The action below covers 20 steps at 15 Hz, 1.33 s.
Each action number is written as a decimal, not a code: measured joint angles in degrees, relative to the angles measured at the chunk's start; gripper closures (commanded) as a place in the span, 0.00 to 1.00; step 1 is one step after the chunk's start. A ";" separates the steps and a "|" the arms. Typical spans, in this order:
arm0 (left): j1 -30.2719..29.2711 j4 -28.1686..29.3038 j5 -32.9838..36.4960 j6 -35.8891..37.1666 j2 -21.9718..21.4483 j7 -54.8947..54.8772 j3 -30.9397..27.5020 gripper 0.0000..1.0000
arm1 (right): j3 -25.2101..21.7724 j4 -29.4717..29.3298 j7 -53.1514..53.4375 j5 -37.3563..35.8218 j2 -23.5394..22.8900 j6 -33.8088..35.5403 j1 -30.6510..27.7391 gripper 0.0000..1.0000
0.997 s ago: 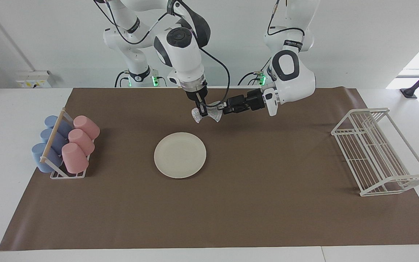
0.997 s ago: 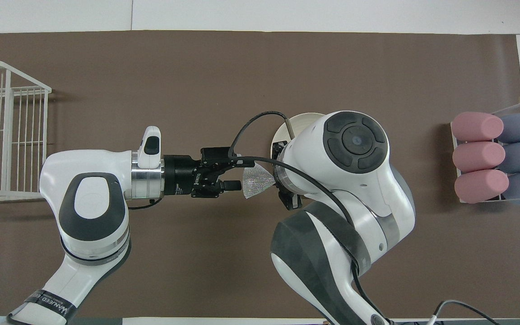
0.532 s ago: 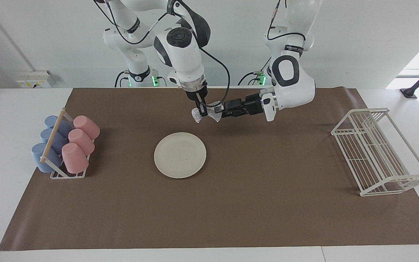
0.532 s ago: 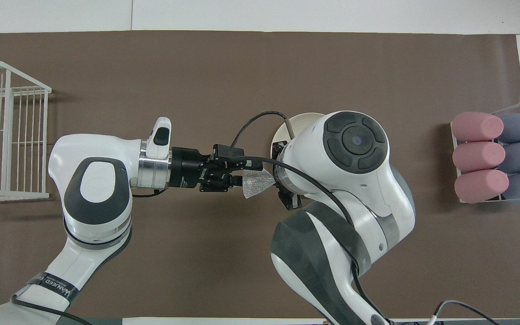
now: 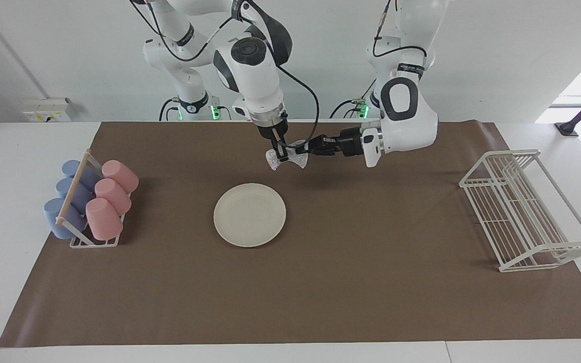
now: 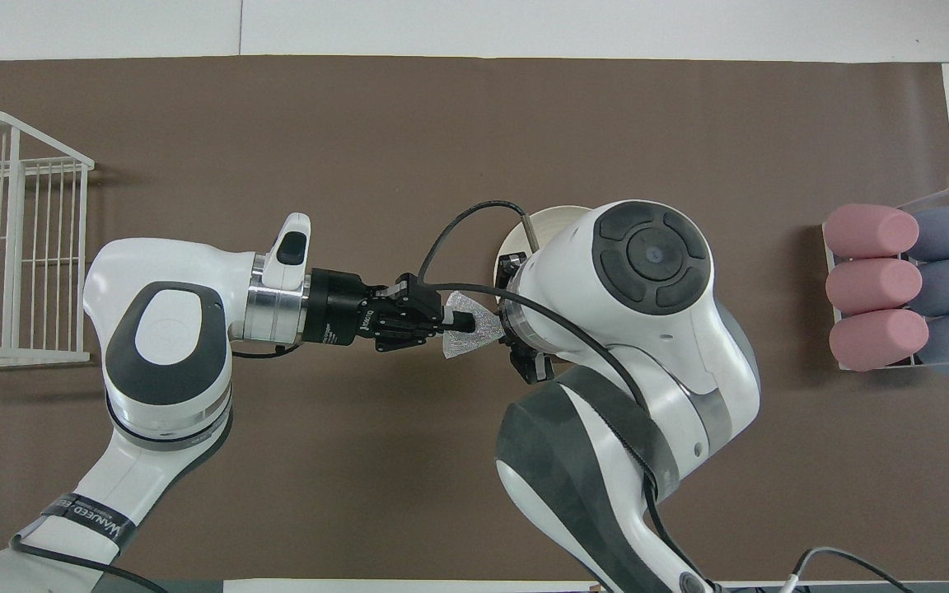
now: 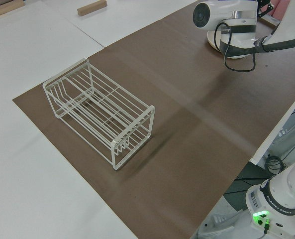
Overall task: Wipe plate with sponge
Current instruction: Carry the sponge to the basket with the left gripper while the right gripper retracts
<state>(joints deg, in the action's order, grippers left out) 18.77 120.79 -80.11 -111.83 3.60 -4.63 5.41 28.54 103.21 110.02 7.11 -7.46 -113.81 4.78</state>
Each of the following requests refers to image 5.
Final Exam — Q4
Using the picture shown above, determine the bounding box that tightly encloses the white wall socket box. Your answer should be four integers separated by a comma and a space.
22, 97, 72, 123

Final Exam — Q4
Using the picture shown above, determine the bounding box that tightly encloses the blue plastic cup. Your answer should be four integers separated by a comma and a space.
43, 198, 87, 239
56, 177, 95, 213
62, 160, 102, 190

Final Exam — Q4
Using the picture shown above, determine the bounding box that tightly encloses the silver glitter sponge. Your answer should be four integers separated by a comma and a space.
265, 140, 310, 171

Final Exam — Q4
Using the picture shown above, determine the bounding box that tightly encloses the black base cable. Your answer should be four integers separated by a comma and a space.
330, 98, 372, 120
159, 97, 182, 122

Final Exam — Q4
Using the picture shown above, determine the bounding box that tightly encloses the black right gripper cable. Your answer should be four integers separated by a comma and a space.
274, 65, 320, 152

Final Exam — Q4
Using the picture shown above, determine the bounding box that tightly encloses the cream round plate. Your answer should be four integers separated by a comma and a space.
213, 183, 287, 248

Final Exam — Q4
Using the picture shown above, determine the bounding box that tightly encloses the pink plastic cup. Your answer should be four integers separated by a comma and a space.
94, 178, 132, 215
85, 198, 124, 241
101, 160, 139, 194

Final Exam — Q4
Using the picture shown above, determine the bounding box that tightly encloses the cup rack with wooden rod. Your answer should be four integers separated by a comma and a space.
55, 149, 126, 248

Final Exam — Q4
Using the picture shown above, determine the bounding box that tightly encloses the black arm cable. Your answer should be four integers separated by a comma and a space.
374, 0, 428, 67
129, 0, 236, 63

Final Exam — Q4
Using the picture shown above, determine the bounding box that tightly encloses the white wire dish rack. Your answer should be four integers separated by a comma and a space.
459, 149, 581, 273

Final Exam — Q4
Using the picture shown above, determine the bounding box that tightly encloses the brown table mat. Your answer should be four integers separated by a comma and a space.
0, 120, 581, 348

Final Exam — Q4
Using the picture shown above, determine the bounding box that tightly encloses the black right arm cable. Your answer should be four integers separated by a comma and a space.
129, 0, 236, 63

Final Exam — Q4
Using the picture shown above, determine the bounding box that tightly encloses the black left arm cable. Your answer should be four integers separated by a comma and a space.
374, 0, 428, 67

